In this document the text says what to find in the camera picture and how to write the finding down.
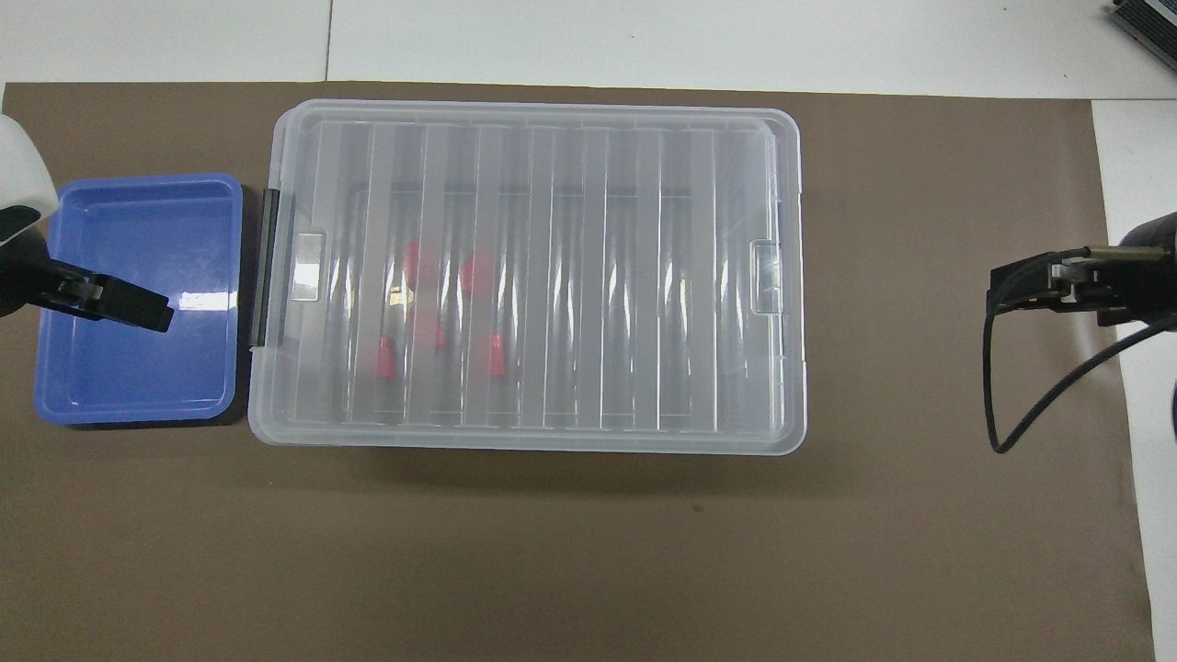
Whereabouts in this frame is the brown table mat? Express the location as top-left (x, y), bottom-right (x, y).
top-left (0, 81), bottom-right (1155, 662)

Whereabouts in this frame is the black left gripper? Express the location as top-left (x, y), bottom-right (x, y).
top-left (0, 207), bottom-right (174, 333)

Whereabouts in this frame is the clear plastic storage box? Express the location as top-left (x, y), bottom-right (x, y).
top-left (246, 99), bottom-right (808, 456)

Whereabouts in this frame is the clear ribbed plastic lid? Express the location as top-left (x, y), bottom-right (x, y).
top-left (273, 98), bottom-right (808, 456)

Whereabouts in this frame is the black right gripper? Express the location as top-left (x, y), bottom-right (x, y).
top-left (987, 210), bottom-right (1177, 327)

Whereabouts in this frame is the grey ribbed device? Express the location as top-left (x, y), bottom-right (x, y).
top-left (1108, 0), bottom-right (1177, 74)

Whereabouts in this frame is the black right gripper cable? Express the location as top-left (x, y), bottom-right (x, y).
top-left (982, 248), bottom-right (1177, 454)

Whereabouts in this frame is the blue plastic tray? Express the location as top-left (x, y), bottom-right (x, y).
top-left (34, 173), bottom-right (246, 427)

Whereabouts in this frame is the black box latch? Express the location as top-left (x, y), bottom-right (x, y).
top-left (250, 188), bottom-right (281, 348)

